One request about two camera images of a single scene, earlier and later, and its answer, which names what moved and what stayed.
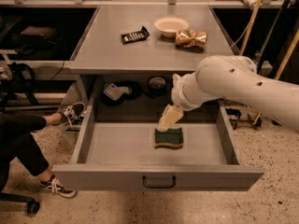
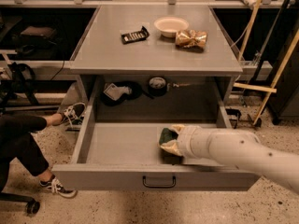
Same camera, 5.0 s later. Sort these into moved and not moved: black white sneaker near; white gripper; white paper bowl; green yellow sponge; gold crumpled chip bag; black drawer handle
Moved: green yellow sponge; white gripper
Not moved: gold crumpled chip bag; black drawer handle; black white sneaker near; white paper bowl
